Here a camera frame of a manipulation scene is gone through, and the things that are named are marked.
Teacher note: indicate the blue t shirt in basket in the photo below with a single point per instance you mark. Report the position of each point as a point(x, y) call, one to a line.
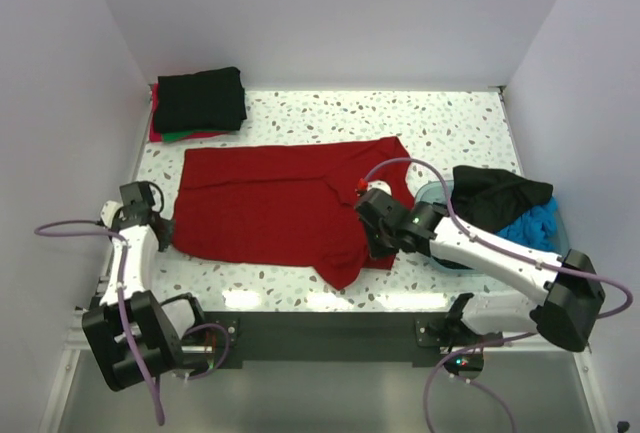
point(535, 228)

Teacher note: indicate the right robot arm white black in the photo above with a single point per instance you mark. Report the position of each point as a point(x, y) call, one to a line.
point(556, 297)

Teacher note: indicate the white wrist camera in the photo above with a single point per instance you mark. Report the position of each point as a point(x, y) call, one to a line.
point(109, 212)
point(364, 186)

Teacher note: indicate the black t shirt in basket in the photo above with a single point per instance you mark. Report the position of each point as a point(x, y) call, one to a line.
point(492, 199)

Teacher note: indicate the folded red t shirt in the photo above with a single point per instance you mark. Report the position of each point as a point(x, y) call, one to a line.
point(153, 135)

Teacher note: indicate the red t shirt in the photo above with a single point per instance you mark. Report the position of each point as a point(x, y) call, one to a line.
point(153, 135)
point(285, 205)

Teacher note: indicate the folded black t shirt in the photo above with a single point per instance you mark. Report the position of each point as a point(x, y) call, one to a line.
point(211, 100)

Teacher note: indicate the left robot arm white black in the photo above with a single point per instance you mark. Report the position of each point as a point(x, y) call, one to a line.
point(129, 324)

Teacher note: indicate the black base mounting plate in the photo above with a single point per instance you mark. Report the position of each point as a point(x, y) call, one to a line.
point(405, 337)

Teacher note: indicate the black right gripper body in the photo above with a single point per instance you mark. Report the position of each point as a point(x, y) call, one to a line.
point(384, 230)

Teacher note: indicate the blue plastic basket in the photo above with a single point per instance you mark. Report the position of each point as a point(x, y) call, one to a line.
point(434, 193)

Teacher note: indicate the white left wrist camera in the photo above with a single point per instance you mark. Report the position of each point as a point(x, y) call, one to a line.
point(109, 212)

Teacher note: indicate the folded green t shirt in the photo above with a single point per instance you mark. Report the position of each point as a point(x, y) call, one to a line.
point(180, 136)

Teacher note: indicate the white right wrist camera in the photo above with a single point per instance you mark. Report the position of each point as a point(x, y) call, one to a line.
point(364, 186)

